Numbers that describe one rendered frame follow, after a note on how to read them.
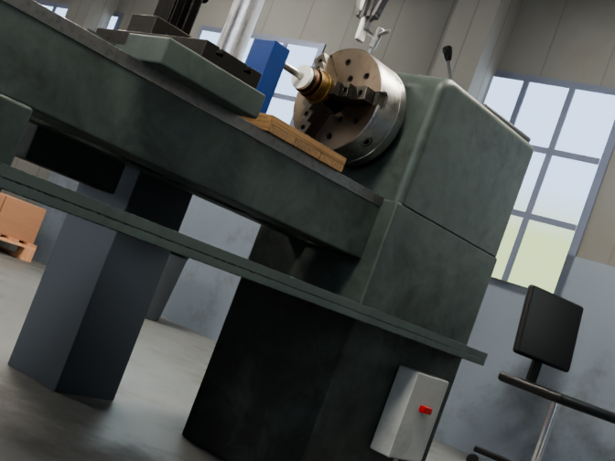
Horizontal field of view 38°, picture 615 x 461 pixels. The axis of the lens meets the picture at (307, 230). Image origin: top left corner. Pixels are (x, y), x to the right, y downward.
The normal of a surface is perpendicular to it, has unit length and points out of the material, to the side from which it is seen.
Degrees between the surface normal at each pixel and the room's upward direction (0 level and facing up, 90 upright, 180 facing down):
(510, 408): 90
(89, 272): 90
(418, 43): 90
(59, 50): 90
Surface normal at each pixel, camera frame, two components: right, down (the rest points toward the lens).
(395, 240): 0.70, 0.22
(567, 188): -0.54, -0.26
